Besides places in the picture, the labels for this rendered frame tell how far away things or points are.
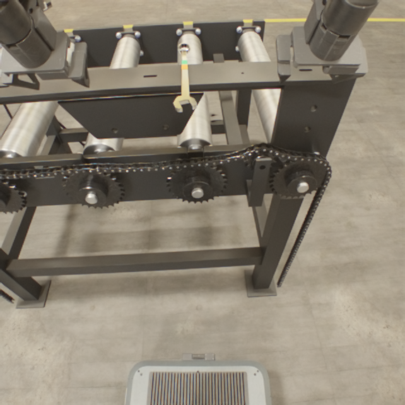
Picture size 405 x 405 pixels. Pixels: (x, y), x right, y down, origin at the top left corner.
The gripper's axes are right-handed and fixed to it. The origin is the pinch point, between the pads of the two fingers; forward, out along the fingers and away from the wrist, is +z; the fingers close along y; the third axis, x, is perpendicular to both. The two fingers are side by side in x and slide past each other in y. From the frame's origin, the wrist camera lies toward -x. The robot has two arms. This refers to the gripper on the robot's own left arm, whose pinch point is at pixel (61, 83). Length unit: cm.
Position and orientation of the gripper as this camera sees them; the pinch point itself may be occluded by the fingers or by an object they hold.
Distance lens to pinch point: 63.1
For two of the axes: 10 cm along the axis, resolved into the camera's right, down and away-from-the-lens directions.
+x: 0.1, 9.9, -1.5
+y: -10.0, 0.1, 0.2
